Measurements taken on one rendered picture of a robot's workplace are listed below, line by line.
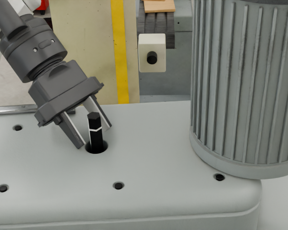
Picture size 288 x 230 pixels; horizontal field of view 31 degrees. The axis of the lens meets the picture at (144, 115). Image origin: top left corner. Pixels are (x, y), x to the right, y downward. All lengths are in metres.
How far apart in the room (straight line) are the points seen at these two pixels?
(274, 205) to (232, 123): 0.25
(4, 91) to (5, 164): 3.72
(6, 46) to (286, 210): 0.53
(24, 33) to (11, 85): 3.79
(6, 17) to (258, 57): 0.38
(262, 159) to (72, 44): 2.04
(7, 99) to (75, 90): 3.62
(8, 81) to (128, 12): 2.26
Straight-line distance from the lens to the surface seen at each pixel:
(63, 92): 0.82
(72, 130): 0.81
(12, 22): 0.81
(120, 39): 2.67
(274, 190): 0.96
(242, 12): 0.64
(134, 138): 0.84
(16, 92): 4.50
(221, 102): 0.71
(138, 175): 0.78
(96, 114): 0.80
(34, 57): 0.82
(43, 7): 5.67
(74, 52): 2.73
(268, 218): 0.91
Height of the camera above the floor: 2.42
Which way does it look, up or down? 37 degrees down
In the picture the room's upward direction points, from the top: 2 degrees counter-clockwise
